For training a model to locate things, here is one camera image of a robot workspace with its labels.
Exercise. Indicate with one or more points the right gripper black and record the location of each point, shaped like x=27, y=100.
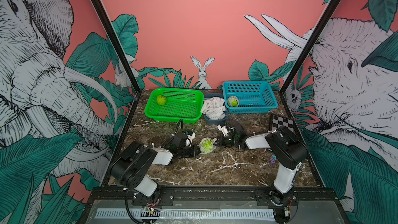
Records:
x=221, y=139

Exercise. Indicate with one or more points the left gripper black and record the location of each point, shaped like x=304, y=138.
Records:
x=193, y=153

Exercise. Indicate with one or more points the green custard apple front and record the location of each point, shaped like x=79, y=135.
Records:
x=207, y=147

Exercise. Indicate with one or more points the white foam net sleeve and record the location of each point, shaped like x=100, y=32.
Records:
x=207, y=139
x=231, y=98

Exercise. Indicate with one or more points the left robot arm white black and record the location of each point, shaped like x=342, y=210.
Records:
x=131, y=167

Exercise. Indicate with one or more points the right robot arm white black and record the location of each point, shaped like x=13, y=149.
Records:
x=289, y=150

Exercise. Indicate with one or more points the stack of white foam nets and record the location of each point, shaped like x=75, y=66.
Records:
x=214, y=108

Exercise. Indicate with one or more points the dark blue small bin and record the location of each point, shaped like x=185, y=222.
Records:
x=216, y=122

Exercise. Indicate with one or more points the small purple object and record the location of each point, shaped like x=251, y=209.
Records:
x=273, y=160

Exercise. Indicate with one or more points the black white checkerboard plate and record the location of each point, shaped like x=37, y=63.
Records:
x=278, y=121

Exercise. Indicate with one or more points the bright green plastic basket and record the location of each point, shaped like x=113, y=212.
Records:
x=185, y=104

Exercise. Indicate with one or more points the teal plastic basket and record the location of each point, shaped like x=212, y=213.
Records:
x=252, y=97

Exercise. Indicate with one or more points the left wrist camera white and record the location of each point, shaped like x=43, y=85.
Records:
x=190, y=138

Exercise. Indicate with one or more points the black front mounting rail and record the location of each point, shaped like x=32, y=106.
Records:
x=170, y=194

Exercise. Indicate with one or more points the white slotted cable duct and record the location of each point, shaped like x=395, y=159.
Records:
x=223, y=214

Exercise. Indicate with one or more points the black left frame post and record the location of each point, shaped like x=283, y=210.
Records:
x=110, y=31

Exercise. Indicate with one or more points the black frame post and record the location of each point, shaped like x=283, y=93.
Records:
x=318, y=29
x=110, y=31

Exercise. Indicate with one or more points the black right frame post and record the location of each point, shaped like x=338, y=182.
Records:
x=318, y=29

